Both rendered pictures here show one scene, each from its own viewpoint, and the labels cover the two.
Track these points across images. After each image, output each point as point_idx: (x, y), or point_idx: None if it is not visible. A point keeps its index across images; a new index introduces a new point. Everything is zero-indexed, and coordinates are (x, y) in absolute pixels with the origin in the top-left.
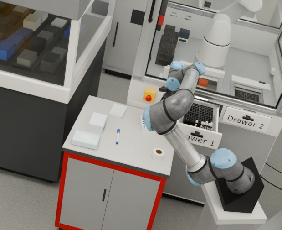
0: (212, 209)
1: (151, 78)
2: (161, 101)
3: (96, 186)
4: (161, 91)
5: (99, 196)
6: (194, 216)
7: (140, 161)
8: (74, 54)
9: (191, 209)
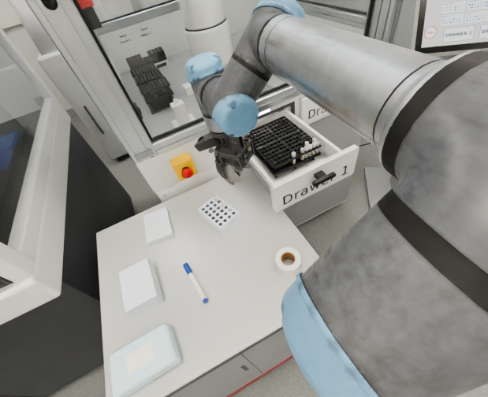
0: None
1: (167, 139)
2: (399, 261)
3: (226, 376)
4: (204, 150)
5: (238, 373)
6: (311, 237)
7: (275, 307)
8: None
9: (302, 232)
